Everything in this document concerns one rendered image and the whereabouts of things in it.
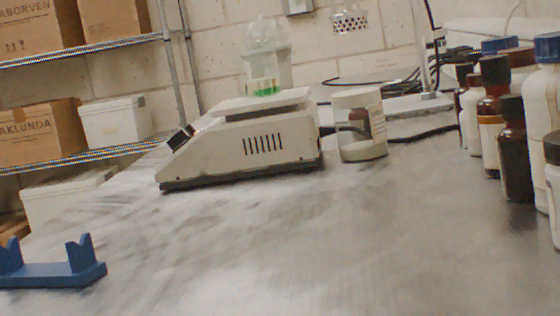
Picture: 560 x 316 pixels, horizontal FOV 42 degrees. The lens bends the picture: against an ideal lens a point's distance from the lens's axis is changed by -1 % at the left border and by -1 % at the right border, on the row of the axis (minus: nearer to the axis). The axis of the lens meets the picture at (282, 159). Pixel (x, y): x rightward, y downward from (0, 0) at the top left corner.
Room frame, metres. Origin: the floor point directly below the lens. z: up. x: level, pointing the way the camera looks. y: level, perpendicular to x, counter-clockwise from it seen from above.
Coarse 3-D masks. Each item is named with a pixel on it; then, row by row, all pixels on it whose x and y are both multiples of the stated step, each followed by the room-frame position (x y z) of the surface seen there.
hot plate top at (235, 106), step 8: (296, 88) 0.96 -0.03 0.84; (304, 88) 0.94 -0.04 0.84; (280, 96) 0.89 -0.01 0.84; (288, 96) 0.87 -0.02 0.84; (296, 96) 0.85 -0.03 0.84; (304, 96) 0.85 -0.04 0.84; (224, 104) 0.92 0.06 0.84; (232, 104) 0.90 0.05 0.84; (240, 104) 0.88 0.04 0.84; (248, 104) 0.86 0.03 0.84; (256, 104) 0.86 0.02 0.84; (264, 104) 0.85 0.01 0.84; (272, 104) 0.85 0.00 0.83; (280, 104) 0.85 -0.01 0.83; (288, 104) 0.85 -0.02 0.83; (208, 112) 0.87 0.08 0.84; (216, 112) 0.86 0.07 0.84; (224, 112) 0.86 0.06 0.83; (232, 112) 0.86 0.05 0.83; (240, 112) 0.86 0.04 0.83
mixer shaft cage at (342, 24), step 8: (344, 0) 1.23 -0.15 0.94; (352, 8) 1.23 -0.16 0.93; (360, 8) 1.21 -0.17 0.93; (336, 16) 1.21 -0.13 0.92; (344, 16) 1.20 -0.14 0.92; (352, 16) 1.20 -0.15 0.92; (360, 16) 1.21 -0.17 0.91; (336, 24) 1.22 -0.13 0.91; (344, 24) 1.21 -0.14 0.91; (352, 24) 1.21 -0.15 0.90; (360, 24) 1.21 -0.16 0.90; (368, 24) 1.23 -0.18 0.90; (336, 32) 1.22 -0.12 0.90; (344, 32) 1.21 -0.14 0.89; (352, 32) 1.20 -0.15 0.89
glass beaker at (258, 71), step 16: (240, 48) 0.89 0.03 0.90; (256, 48) 0.88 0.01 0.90; (272, 48) 0.90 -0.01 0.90; (240, 64) 0.89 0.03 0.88; (256, 64) 0.88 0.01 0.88; (272, 64) 0.89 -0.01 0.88; (240, 80) 0.90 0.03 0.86; (256, 80) 0.89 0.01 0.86; (272, 80) 0.89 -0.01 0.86; (256, 96) 0.89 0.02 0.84; (272, 96) 0.89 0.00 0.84
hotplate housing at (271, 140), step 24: (216, 120) 0.94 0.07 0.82; (240, 120) 0.87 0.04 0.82; (264, 120) 0.85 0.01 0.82; (288, 120) 0.85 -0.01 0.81; (312, 120) 0.85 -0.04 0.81; (192, 144) 0.86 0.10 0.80; (216, 144) 0.86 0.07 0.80; (240, 144) 0.85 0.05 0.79; (264, 144) 0.85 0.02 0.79; (288, 144) 0.85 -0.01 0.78; (312, 144) 0.85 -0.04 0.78; (168, 168) 0.87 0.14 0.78; (192, 168) 0.86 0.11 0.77; (216, 168) 0.86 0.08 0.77; (240, 168) 0.85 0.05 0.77; (264, 168) 0.86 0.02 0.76; (288, 168) 0.85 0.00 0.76
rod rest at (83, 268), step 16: (16, 240) 0.61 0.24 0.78; (80, 240) 0.57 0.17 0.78; (0, 256) 0.59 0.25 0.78; (16, 256) 0.60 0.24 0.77; (80, 256) 0.56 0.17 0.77; (0, 272) 0.59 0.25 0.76; (16, 272) 0.59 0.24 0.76; (32, 272) 0.58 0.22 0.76; (48, 272) 0.57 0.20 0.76; (64, 272) 0.56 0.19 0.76; (80, 272) 0.55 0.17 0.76; (96, 272) 0.56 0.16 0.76
